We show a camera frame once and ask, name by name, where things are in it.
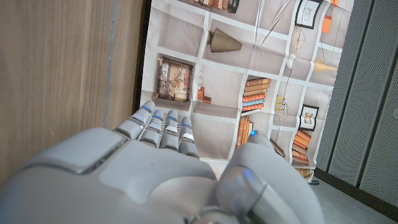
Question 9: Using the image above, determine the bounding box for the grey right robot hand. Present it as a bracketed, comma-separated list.
[0, 100, 326, 224]

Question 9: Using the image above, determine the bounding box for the printed bookshelf backdrop cloth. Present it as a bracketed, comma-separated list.
[139, 0, 355, 183]

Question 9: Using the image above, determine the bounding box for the grey perforated wall panel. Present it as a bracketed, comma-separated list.
[313, 0, 398, 220]

